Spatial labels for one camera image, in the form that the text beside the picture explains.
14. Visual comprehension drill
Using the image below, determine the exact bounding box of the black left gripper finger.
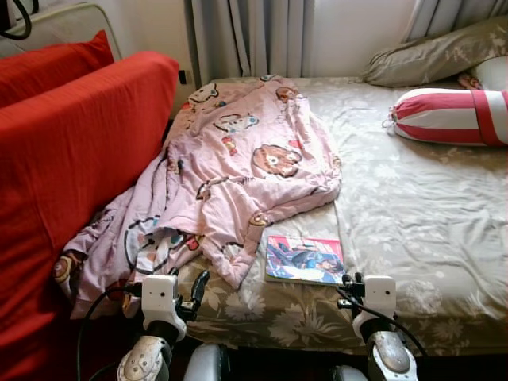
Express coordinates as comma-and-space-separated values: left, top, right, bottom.
189, 270, 212, 312

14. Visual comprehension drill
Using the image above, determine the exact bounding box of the colourful comic book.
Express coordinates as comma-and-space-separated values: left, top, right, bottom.
264, 234, 347, 285

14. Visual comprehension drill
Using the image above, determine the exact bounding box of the grey robot right leg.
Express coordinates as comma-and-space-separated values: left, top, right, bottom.
332, 364, 370, 381

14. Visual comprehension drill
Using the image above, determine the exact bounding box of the pink cartoon bear blanket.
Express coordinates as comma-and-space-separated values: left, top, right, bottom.
54, 75, 344, 320

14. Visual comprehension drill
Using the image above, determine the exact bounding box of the large red cushion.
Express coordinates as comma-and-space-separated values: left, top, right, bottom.
0, 52, 181, 381

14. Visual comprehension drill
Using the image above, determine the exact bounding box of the red white striped bolster pillow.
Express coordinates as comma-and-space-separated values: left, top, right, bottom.
387, 87, 508, 148

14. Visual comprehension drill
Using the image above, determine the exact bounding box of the olive floral pillow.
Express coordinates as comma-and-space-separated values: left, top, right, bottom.
364, 16, 508, 88

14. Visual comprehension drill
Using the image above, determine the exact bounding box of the small red cushion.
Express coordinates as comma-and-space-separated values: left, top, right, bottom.
0, 30, 116, 108

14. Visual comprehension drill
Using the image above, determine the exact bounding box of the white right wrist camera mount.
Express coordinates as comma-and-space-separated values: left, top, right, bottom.
361, 275, 398, 322

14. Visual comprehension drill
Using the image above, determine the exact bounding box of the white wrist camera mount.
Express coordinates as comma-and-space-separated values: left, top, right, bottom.
140, 274, 187, 338
361, 275, 398, 322

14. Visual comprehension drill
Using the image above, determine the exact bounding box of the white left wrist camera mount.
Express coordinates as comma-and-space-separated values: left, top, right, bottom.
140, 274, 187, 338

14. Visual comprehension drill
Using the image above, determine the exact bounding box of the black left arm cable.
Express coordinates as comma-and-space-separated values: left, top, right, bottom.
76, 282, 144, 381

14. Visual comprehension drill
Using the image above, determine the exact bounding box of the black looped cable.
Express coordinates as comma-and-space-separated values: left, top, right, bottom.
0, 0, 34, 42

